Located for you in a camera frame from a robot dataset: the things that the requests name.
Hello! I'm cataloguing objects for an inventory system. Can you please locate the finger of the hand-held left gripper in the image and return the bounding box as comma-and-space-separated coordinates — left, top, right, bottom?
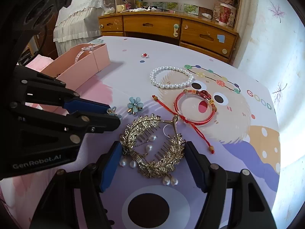
9, 101, 121, 145
20, 77, 112, 115

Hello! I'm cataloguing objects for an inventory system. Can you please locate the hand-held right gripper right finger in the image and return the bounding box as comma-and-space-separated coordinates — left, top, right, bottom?
185, 141, 278, 229

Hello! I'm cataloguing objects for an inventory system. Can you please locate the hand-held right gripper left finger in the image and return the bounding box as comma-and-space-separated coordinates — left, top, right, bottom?
29, 141, 123, 229

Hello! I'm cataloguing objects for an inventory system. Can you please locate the blue flower earring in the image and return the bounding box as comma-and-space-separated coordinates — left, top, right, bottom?
107, 107, 123, 122
127, 97, 144, 115

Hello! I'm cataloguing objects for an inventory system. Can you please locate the pink jewelry box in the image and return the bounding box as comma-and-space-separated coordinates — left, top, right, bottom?
25, 43, 111, 114

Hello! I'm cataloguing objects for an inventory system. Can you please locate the gold pearl hair comb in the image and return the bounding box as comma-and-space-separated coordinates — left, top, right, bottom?
119, 114, 187, 186

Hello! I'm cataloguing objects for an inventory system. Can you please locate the white lace cloth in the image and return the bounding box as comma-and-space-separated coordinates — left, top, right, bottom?
53, 0, 115, 43

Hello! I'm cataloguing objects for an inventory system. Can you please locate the wooden desk with drawers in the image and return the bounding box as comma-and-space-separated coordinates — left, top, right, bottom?
98, 0, 247, 65

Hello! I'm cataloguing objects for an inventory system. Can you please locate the printed paper cup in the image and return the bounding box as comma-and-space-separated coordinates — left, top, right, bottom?
213, 2, 238, 28

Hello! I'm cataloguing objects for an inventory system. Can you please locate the pink watch strap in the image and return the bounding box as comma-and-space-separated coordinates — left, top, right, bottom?
75, 43, 105, 64

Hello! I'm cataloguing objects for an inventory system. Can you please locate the red string bracelet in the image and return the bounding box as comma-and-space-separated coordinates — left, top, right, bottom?
152, 95, 215, 154

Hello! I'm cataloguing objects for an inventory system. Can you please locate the white pearl bracelet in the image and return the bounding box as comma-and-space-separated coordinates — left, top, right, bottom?
150, 65, 195, 90

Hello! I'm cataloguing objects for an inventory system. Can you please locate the red bangle bracelet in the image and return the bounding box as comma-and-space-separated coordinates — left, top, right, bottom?
175, 89, 218, 126

